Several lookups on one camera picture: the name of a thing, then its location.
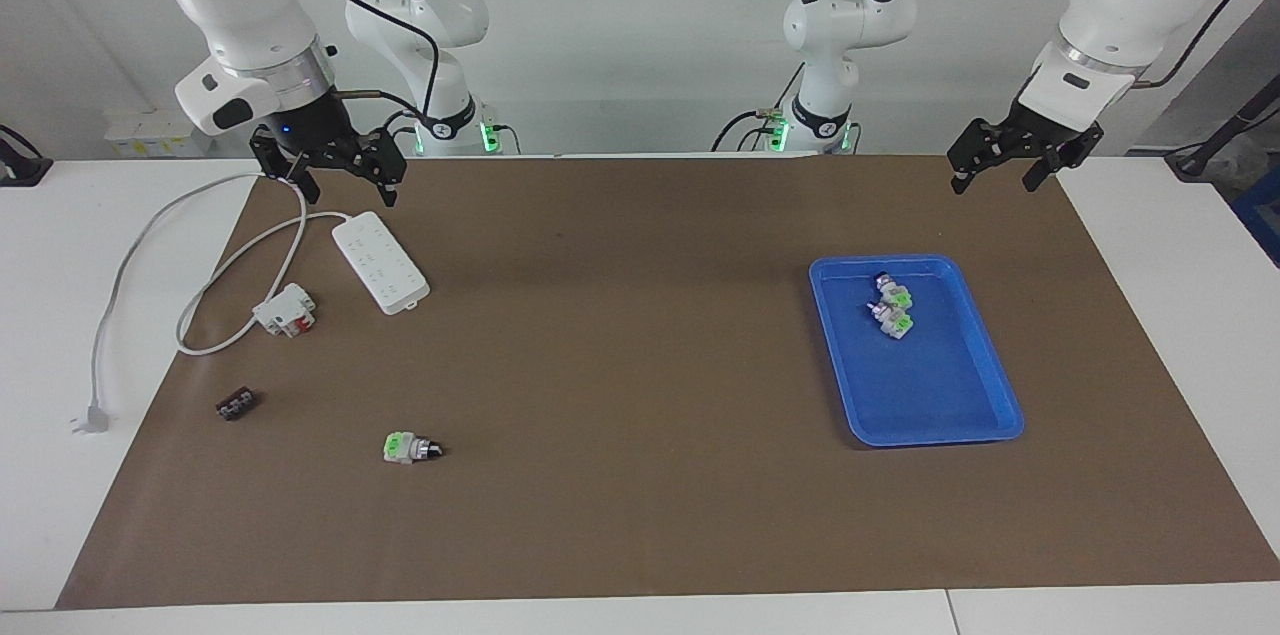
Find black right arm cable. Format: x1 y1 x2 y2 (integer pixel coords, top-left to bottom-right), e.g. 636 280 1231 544
270 0 446 141

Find brown paper mat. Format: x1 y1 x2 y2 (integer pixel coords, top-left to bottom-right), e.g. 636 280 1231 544
55 153 1280 611

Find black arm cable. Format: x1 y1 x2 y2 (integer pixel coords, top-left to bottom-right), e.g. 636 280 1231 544
270 0 446 141
1130 0 1271 92

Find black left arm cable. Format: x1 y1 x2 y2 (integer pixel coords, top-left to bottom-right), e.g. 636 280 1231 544
1130 0 1271 92

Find blue plastic tray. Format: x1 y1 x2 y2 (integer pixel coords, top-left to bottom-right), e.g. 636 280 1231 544
808 254 1025 448

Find white boxes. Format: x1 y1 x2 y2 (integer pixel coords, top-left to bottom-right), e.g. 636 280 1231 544
105 108 216 158

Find blue crate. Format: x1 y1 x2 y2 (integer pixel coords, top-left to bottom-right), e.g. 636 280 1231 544
1232 170 1280 266

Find white power strip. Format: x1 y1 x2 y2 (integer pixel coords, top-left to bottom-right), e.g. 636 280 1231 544
332 211 431 316

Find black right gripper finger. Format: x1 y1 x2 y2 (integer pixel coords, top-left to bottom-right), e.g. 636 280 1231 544
250 130 321 206
352 130 408 208

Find white red circuit breaker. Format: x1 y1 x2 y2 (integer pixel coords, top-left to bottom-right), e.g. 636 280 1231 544
251 283 317 339

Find black clamp mount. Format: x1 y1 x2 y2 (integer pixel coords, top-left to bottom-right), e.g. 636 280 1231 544
0 125 53 188

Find white power cable with plug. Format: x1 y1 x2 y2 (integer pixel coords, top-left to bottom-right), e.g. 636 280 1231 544
70 172 353 436

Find black stand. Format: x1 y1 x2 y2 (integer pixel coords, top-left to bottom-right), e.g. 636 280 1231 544
1165 75 1280 181

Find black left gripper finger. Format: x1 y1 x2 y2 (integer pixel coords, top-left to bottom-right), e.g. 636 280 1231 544
1022 143 1076 194
947 118 1006 196

